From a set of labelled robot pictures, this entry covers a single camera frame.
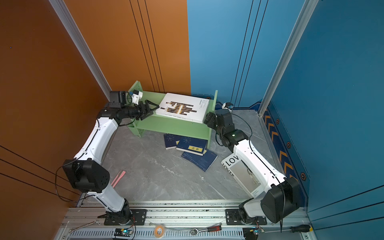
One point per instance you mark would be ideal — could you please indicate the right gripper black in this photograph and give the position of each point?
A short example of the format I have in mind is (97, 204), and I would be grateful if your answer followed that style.
(208, 118)

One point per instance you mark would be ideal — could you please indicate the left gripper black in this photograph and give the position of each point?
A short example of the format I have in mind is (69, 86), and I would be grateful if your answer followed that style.
(144, 114)

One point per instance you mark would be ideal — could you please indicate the white book with brown pattern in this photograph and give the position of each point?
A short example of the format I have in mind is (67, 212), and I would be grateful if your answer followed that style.
(187, 108)

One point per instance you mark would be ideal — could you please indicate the white LOVER book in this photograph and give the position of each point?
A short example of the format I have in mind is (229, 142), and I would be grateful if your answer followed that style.
(243, 175)

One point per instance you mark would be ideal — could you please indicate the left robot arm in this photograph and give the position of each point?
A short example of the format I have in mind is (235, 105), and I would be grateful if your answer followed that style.
(85, 172)

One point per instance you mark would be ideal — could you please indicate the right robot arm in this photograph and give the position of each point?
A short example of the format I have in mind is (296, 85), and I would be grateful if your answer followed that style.
(276, 196)

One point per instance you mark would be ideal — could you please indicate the green two-tier shelf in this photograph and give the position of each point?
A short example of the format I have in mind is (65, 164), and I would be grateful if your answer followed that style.
(169, 125)

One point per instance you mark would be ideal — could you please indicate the blue book top middle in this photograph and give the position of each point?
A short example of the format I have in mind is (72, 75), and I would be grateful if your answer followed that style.
(192, 145)

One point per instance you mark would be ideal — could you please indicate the blue book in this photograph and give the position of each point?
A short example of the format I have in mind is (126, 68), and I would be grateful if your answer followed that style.
(203, 162)
(171, 141)
(192, 145)

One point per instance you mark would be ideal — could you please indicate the blue book rear left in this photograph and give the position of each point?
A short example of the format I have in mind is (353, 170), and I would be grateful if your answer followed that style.
(171, 141)

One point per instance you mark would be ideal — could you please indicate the blue book lower right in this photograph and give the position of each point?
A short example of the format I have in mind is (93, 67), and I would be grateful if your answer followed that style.
(203, 162)

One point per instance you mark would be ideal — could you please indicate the pink strip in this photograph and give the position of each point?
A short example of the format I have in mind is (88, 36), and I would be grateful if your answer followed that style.
(118, 177)

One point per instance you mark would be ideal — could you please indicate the small circuit board right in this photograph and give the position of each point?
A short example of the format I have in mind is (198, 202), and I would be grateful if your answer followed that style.
(251, 233)

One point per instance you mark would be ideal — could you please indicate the small circuit board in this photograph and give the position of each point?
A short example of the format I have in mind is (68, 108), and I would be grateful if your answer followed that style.
(251, 233)
(123, 234)

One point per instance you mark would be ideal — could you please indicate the tape roll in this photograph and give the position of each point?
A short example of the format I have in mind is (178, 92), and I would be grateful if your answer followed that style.
(159, 231)

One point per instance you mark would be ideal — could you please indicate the small circuit board left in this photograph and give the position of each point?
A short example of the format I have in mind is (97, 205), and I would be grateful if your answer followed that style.
(123, 234)

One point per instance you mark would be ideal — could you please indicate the silver wrench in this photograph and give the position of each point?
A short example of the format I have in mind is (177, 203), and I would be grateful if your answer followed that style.
(95, 222)

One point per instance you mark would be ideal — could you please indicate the yellow black screwdriver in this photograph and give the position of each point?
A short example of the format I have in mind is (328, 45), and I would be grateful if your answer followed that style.
(297, 229)

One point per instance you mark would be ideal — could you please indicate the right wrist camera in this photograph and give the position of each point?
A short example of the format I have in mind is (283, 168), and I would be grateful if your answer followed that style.
(228, 106)

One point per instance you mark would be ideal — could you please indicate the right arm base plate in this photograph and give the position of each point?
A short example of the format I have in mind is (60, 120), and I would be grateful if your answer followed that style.
(234, 217)

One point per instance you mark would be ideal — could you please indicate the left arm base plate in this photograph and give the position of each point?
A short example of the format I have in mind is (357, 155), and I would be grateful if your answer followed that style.
(137, 218)

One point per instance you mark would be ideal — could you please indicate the ratchet with red handle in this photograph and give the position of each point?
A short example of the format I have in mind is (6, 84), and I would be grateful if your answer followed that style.
(195, 232)

